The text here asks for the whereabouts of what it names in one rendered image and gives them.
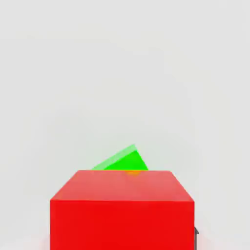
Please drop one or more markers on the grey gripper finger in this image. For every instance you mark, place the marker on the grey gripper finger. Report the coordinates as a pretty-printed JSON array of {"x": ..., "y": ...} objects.
[{"x": 196, "y": 238}]

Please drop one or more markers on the small red cube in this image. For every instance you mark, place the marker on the small red cube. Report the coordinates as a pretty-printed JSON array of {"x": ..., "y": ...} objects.
[{"x": 122, "y": 218}]

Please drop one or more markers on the small green cube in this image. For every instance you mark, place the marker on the small green cube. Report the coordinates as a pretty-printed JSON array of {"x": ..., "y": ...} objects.
[{"x": 129, "y": 162}]

